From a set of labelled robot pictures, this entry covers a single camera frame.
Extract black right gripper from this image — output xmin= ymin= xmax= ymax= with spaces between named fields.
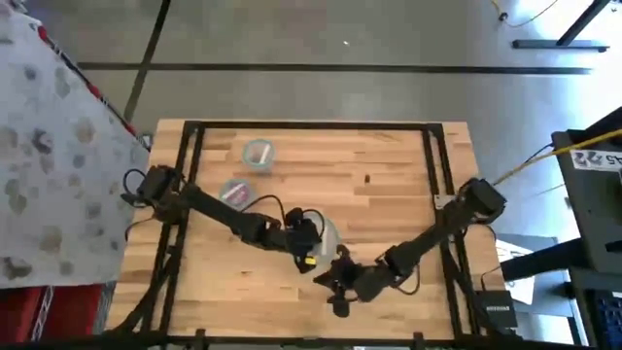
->
xmin=313 ymin=244 xmax=396 ymax=303

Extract large clear plastic tub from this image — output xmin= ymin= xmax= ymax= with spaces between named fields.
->
xmin=308 ymin=213 xmax=343 ymax=266

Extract teal-rimmed clear lid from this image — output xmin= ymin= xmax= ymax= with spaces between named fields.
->
xmin=241 ymin=138 xmax=277 ymax=172

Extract black power brick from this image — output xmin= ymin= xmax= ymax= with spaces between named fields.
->
xmin=473 ymin=289 xmax=519 ymax=330

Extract white paper sheet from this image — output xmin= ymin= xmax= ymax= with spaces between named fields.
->
xmin=493 ymin=237 xmax=536 ymax=305

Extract black desk leg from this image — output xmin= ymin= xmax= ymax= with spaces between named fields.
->
xmin=500 ymin=237 xmax=592 ymax=281

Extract red fabric object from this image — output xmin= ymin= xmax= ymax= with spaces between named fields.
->
xmin=0 ymin=283 xmax=104 ymax=345

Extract white spotted cloth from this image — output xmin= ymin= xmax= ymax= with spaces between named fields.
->
xmin=0 ymin=7 xmax=151 ymax=291

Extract dark grey desk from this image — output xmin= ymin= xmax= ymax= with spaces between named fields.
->
xmin=550 ymin=104 xmax=622 ymax=276

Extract black keyboard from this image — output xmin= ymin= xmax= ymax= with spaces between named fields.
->
xmin=585 ymin=286 xmax=622 ymax=349

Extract white paper label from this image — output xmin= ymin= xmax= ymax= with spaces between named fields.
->
xmin=568 ymin=148 xmax=622 ymax=172

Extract black stand base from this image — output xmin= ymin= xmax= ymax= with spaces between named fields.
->
xmin=511 ymin=0 xmax=611 ymax=53

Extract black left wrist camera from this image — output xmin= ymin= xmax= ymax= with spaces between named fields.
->
xmin=285 ymin=207 xmax=307 ymax=228

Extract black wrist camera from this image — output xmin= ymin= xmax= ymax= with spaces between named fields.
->
xmin=328 ymin=297 xmax=352 ymax=320
xmin=285 ymin=207 xmax=307 ymax=228

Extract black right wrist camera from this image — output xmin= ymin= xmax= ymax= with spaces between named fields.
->
xmin=328 ymin=297 xmax=352 ymax=320

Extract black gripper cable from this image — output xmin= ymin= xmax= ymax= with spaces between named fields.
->
xmin=240 ymin=193 xmax=327 ymax=229
xmin=394 ymin=262 xmax=423 ymax=297

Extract black metal table frame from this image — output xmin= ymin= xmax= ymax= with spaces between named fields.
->
xmin=104 ymin=119 xmax=519 ymax=350

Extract yellow cable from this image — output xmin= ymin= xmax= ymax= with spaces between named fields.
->
xmin=491 ymin=126 xmax=622 ymax=187

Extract white cable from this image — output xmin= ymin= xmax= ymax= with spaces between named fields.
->
xmin=489 ymin=0 xmax=560 ymax=29

